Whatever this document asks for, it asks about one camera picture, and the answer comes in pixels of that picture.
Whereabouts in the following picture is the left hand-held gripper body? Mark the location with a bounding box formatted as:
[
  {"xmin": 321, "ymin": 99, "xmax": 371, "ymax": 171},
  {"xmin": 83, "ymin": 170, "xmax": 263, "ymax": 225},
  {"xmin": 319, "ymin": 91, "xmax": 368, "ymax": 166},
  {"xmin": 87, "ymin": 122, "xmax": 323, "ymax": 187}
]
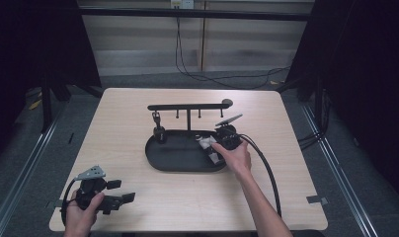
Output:
[{"xmin": 74, "ymin": 165, "xmax": 108, "ymax": 210}]

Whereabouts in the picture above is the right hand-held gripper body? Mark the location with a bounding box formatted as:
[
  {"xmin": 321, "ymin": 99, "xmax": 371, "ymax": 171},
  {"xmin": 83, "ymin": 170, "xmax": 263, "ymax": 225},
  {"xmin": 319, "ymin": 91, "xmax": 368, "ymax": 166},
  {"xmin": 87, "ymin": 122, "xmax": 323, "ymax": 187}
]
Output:
[{"xmin": 214, "ymin": 114, "xmax": 244, "ymax": 151}]

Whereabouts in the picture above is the grey key pouch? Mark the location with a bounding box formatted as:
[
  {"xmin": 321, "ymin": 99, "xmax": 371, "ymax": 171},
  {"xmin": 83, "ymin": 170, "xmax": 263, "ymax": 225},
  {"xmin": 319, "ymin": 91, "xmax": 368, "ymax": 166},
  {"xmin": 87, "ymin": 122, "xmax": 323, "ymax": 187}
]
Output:
[{"xmin": 198, "ymin": 135, "xmax": 222, "ymax": 165}]

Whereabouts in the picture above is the black key rack with tray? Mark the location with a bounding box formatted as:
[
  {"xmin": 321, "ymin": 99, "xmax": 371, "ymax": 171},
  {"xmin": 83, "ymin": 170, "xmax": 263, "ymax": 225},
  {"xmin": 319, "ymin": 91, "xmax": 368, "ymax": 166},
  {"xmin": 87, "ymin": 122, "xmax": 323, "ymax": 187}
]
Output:
[{"xmin": 144, "ymin": 98, "xmax": 234, "ymax": 173}]

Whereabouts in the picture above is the black car key with strap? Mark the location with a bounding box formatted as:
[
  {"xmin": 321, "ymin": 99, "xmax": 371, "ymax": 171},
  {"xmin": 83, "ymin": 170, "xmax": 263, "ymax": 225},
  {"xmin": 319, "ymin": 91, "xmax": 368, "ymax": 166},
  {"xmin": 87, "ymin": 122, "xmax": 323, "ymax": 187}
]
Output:
[{"xmin": 151, "ymin": 111, "xmax": 168, "ymax": 145}]

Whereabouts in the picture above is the person's right hand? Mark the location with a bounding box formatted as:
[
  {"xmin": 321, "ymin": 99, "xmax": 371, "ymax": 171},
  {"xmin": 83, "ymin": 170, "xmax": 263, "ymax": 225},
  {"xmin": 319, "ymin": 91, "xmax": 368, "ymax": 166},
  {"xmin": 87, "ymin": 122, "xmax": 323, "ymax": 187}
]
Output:
[{"xmin": 210, "ymin": 141, "xmax": 253, "ymax": 178}]

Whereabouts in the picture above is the person's left hand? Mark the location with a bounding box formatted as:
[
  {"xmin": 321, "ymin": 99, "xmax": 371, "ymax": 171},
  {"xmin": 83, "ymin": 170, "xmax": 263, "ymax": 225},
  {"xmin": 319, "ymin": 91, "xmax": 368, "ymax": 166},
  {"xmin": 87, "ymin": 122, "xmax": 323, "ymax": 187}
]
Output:
[{"xmin": 63, "ymin": 191, "xmax": 106, "ymax": 232}]

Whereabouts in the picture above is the grey tape strip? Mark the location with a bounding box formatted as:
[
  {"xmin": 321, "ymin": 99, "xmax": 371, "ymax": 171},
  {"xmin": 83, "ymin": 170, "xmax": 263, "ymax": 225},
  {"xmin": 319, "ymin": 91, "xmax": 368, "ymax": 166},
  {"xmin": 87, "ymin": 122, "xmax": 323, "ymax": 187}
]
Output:
[
  {"xmin": 305, "ymin": 195, "xmax": 330, "ymax": 205},
  {"xmin": 44, "ymin": 199, "xmax": 63, "ymax": 209}
]

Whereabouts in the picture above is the black metal stand leg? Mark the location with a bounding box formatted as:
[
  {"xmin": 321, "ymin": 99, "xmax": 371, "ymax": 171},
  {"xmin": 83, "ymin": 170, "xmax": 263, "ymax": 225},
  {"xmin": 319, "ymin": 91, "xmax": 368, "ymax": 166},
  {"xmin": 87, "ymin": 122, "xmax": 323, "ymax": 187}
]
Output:
[
  {"xmin": 40, "ymin": 65, "xmax": 54, "ymax": 133},
  {"xmin": 313, "ymin": 75, "xmax": 324, "ymax": 133}
]

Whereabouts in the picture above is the yellow tape scrap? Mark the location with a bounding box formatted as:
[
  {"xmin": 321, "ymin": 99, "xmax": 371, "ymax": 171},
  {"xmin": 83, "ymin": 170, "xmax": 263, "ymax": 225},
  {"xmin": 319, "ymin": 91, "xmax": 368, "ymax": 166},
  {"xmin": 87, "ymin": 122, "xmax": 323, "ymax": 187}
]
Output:
[{"xmin": 28, "ymin": 98, "xmax": 43, "ymax": 111}]

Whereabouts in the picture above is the black horizontal bar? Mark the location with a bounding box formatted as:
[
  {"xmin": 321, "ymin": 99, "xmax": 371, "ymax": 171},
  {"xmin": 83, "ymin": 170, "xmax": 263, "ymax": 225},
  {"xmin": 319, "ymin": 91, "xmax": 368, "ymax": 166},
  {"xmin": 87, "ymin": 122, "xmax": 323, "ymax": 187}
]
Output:
[{"xmin": 78, "ymin": 7, "xmax": 314, "ymax": 23}]

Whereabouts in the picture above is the black curtain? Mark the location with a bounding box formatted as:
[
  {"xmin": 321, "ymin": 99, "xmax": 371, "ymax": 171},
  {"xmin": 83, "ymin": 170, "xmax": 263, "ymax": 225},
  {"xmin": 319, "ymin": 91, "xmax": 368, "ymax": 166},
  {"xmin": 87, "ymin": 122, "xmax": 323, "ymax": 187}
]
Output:
[
  {"xmin": 0, "ymin": 0, "xmax": 102, "ymax": 162},
  {"xmin": 284, "ymin": 0, "xmax": 399, "ymax": 206}
]

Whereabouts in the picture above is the left hand-held gripper cable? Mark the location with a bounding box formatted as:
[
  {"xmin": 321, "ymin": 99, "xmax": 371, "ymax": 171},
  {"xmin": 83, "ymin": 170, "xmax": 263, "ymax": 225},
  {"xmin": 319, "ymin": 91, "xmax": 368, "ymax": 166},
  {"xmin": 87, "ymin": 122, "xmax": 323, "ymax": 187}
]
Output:
[{"xmin": 60, "ymin": 179, "xmax": 79, "ymax": 225}]

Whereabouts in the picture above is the hand-held gripper cable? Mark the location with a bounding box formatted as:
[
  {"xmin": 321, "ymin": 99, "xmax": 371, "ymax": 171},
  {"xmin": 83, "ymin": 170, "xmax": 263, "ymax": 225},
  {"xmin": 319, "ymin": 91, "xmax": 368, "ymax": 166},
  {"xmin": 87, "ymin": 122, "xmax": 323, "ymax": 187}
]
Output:
[
  {"xmin": 235, "ymin": 132, "xmax": 282, "ymax": 218},
  {"xmin": 60, "ymin": 179, "xmax": 79, "ymax": 225}
]

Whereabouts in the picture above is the right hand-held gripper cable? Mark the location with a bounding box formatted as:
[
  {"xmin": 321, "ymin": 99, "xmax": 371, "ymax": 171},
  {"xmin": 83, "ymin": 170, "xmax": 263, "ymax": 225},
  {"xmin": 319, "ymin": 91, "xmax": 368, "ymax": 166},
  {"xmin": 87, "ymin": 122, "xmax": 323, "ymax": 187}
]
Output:
[{"xmin": 235, "ymin": 132, "xmax": 282, "ymax": 218}]

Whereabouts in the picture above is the black cable on floor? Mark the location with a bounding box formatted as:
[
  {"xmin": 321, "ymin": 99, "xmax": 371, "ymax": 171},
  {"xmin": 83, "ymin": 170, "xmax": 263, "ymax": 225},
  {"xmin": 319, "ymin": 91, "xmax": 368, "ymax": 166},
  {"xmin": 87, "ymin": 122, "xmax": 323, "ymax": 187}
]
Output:
[{"xmin": 175, "ymin": 16, "xmax": 291, "ymax": 91}]

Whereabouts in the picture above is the metal floor rail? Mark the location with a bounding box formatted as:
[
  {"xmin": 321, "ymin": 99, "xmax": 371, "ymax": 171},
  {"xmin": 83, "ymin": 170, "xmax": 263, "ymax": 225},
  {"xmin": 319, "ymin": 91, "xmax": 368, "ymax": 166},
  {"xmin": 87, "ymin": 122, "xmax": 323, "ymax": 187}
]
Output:
[
  {"xmin": 0, "ymin": 102, "xmax": 69, "ymax": 237},
  {"xmin": 300, "ymin": 104, "xmax": 381, "ymax": 237}
]

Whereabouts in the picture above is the bundle of black cables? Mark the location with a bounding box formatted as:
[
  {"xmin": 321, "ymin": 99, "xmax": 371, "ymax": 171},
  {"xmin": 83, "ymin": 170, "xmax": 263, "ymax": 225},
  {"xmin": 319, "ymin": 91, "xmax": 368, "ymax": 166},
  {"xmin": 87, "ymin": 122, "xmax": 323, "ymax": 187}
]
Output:
[{"xmin": 297, "ymin": 88, "xmax": 332, "ymax": 151}]

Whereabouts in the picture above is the white wall socket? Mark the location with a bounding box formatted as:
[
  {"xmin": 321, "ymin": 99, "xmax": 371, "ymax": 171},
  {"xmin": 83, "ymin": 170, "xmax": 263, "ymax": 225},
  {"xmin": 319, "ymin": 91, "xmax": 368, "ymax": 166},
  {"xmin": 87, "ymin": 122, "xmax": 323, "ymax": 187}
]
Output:
[{"xmin": 170, "ymin": 0, "xmax": 196, "ymax": 10}]

